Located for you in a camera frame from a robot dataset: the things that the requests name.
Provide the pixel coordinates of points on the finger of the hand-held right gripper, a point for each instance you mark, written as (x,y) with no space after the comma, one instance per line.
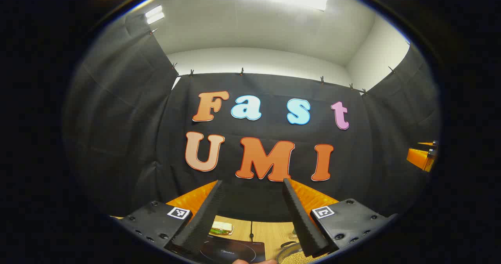
(420,158)
(430,143)

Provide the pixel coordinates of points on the sandwich on small plate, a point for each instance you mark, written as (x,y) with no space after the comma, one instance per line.
(222,228)

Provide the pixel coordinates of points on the black induction cooktop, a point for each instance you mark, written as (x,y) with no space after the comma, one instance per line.
(235,250)

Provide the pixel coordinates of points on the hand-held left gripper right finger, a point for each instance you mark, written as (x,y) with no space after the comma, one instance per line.
(303,225)

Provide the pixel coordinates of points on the row of small cloth clips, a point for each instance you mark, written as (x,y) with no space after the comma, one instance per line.
(242,72)

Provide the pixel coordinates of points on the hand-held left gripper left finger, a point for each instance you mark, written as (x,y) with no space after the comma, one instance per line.
(203,217)

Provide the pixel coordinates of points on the small ceiling light panel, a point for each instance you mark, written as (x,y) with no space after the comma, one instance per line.
(155,15)

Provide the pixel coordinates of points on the heap of soybeans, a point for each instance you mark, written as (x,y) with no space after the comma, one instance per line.
(301,259)

